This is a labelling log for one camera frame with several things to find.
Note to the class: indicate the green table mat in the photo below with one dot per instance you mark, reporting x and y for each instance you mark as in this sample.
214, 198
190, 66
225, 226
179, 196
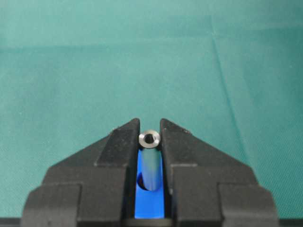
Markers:
229, 71

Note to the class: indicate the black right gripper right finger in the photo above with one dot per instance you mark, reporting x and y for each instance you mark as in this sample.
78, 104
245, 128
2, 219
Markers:
209, 188

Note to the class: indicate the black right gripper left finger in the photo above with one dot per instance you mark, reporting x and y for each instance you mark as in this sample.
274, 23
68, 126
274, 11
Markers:
95, 187

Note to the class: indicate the blue shaft holder block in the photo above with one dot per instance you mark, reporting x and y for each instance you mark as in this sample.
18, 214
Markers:
148, 204

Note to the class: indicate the silver metal shaft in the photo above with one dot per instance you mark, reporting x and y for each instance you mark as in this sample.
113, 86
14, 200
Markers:
149, 141

